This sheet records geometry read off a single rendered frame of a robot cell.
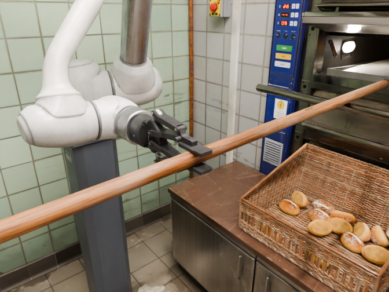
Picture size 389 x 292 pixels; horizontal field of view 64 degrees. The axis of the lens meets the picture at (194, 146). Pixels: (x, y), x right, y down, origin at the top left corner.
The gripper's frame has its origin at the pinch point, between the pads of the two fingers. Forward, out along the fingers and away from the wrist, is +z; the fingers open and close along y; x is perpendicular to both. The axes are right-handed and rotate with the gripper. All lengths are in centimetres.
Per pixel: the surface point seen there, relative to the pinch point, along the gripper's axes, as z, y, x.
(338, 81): -22, 2, -99
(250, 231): -23, 58, -49
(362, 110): 5, 2, -62
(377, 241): 14, 56, -80
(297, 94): -18, 1, -62
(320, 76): -31, 1, -99
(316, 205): -14, 55, -82
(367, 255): 15, 56, -69
